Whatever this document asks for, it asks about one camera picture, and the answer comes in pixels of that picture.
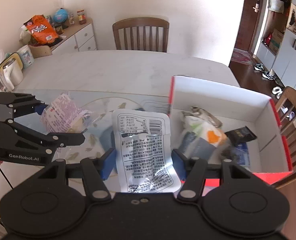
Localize pink printed snack bag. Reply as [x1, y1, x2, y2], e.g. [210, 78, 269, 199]
[41, 93, 100, 133]

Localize tissue paper pack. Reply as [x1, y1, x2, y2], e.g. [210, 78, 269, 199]
[176, 111, 230, 160]

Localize silver foil wrapper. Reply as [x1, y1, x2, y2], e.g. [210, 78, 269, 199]
[191, 106, 223, 128]

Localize small black packet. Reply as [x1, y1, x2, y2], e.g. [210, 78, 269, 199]
[225, 126, 257, 146]

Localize blue snack packet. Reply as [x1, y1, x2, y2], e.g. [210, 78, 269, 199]
[223, 142, 250, 167]

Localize dark blue round mat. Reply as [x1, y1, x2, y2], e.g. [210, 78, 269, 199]
[99, 126, 115, 152]

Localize white electric kettle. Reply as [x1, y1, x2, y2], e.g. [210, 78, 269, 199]
[0, 53, 23, 91]

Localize white printed bucket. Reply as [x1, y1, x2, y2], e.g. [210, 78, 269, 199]
[17, 45, 35, 68]

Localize orange snack bag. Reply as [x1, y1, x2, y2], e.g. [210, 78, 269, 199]
[23, 15, 61, 47]

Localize white drawer cabinet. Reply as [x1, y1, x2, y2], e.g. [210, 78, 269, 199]
[51, 18, 98, 55]

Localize red cardboard box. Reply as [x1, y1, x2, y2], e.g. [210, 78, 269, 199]
[169, 76, 293, 184]

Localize blue globe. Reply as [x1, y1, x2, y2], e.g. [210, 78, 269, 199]
[53, 8, 68, 25]

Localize red lidded jar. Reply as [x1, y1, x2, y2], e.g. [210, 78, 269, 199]
[77, 10, 87, 25]

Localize wooden chair right side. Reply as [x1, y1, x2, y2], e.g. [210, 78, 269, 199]
[273, 86, 296, 189]

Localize wooden chair far side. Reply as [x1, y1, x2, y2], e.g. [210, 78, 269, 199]
[112, 17, 169, 53]

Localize brown entrance door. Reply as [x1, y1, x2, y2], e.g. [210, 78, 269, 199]
[235, 0, 263, 54]

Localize hanging tote bag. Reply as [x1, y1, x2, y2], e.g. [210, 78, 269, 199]
[268, 0, 284, 14]

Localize white wall cabinet unit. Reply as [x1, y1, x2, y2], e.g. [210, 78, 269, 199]
[254, 0, 296, 89]

